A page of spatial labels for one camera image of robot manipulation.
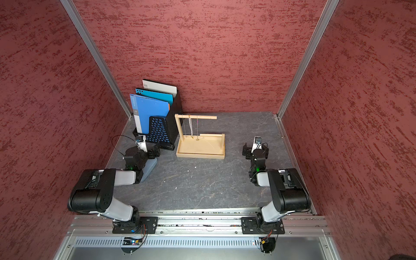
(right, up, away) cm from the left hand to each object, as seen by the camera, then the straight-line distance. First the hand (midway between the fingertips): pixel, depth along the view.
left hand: (152, 145), depth 94 cm
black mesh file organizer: (+10, +10, -4) cm, 14 cm away
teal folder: (+3, +30, -1) cm, 30 cm away
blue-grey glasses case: (0, -13, -4) cm, 13 cm away
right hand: (+61, 0, 0) cm, 61 cm away
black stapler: (+8, -2, +6) cm, 10 cm away
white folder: (+3, +36, +5) cm, 37 cm away
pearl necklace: (+23, +14, -4) cm, 28 cm away
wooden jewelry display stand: (+31, -2, +10) cm, 33 cm away
